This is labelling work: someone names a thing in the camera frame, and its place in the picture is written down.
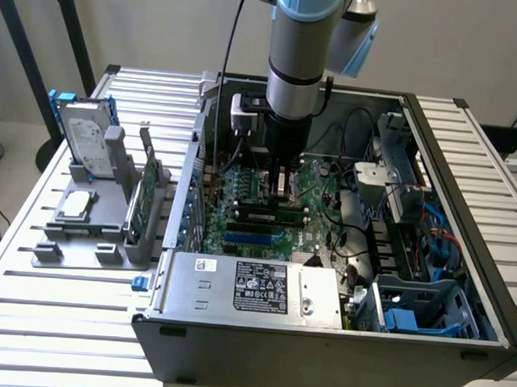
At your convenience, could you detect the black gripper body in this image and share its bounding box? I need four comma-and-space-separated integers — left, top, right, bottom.
262, 110, 314, 163

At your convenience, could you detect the black empty RAM slot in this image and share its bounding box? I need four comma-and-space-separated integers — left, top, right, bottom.
233, 202, 306, 215

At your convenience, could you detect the installed black RAM stick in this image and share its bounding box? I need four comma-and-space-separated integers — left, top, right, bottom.
233, 210, 306, 224

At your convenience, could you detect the CPU socket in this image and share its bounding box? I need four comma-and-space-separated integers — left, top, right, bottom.
256, 167, 300, 206

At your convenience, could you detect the green motherboard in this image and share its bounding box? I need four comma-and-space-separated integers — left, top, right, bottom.
196, 148, 374, 269

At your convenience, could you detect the blue expansion slot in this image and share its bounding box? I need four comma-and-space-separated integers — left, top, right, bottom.
224, 231, 277, 248

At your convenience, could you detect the grey table clamp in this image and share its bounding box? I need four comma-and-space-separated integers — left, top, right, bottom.
198, 69, 222, 103

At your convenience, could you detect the silver metal disk bay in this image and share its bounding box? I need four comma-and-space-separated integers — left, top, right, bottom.
351, 110, 437, 226

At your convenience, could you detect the silver power supply unit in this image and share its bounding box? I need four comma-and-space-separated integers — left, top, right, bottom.
159, 250, 347, 332

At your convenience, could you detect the green graphics card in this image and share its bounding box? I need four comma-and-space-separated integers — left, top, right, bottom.
123, 120, 165, 246

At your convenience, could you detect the blue case latch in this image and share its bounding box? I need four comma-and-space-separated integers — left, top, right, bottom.
128, 273, 151, 293

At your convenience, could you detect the black open PC case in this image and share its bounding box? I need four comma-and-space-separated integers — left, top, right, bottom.
128, 69, 517, 387

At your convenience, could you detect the grey parts rack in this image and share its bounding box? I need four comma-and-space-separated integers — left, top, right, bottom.
29, 123, 175, 272

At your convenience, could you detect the blue plastic drive caddy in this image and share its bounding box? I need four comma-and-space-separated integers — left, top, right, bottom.
368, 272, 482, 339

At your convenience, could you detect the silver hard disk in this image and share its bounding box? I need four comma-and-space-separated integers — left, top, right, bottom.
57, 101, 117, 179

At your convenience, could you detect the silver CPU chip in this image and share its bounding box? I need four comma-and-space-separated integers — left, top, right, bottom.
59, 190, 100, 221

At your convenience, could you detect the black stand pole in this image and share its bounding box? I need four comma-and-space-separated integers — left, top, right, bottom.
0, 0, 70, 171
53, 0, 100, 99

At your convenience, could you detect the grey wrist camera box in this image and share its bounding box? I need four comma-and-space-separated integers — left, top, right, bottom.
228, 92, 273, 138

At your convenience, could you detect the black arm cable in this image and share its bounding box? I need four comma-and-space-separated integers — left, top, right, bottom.
211, 0, 246, 175

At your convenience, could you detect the blue SATA wire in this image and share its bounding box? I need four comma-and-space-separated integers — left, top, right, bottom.
412, 198, 454, 273

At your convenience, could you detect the red wire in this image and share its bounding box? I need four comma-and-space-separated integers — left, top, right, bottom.
425, 233, 464, 269

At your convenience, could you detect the blue hard disk bracket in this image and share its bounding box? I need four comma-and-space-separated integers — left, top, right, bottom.
44, 87, 121, 156

